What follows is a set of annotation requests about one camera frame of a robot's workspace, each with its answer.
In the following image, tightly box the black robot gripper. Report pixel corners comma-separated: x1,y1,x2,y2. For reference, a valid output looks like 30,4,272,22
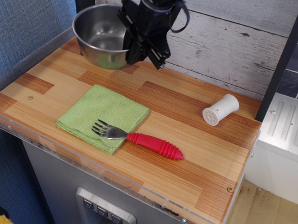
118,0,190,69

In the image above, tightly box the silver metal bowl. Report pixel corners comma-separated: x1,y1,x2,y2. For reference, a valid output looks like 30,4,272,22
72,4,130,70

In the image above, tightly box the green folded cloth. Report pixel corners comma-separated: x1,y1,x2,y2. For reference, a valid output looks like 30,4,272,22
56,85,149,155

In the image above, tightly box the white plastic salt shaker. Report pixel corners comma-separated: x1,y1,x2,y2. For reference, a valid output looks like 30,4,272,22
202,94,239,126

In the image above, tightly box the silver toy fridge cabinet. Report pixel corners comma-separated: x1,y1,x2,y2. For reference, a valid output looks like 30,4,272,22
17,138,225,224

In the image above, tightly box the toy ice dispenser panel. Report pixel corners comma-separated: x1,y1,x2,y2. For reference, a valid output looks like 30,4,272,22
76,187,136,224

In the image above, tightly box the white toy sink unit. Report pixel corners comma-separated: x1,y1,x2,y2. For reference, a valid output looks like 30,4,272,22
245,93,298,204

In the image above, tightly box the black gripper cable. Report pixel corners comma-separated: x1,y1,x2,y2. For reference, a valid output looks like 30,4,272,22
168,0,192,34

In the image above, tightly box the fork with red handle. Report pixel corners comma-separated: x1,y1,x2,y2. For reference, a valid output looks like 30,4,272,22
92,119,184,160

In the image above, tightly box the dark right shelf post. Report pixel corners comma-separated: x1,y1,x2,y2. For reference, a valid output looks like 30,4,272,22
255,15,298,122

